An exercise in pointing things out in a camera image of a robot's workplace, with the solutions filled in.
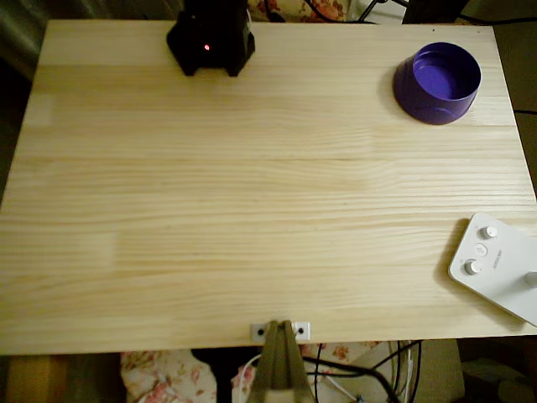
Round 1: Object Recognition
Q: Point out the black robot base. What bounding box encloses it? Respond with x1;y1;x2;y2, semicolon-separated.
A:
165;0;257;78

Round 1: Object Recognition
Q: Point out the purple bowl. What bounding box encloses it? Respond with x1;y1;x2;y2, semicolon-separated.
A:
392;41;483;126

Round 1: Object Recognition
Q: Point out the floral cloth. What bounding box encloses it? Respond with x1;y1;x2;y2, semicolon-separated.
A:
247;0;349;23
120;342;383;403

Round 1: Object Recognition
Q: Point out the black tripod stand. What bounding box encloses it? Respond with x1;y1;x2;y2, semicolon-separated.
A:
356;0;410;23

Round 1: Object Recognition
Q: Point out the white lamp base with knobs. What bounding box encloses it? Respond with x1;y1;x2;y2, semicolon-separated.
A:
447;212;537;327

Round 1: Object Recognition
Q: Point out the dark furniture piece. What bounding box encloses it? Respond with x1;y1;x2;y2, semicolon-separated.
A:
402;0;469;25

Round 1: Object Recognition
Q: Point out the grey curtain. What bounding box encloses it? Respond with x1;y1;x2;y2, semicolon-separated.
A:
0;0;181;81

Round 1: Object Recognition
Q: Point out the white metal bracket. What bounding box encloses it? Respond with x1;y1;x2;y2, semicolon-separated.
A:
250;321;312;340

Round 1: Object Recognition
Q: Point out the olive camera stand post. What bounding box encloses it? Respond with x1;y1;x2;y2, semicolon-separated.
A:
247;319;315;403

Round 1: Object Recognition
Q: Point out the white cable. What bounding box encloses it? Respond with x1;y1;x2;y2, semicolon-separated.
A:
232;354;263;403

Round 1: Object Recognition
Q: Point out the thick black cable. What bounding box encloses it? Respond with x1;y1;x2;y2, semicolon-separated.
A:
301;355;402;403

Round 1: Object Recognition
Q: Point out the thin black cable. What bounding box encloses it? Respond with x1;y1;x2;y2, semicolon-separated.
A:
409;339;423;403

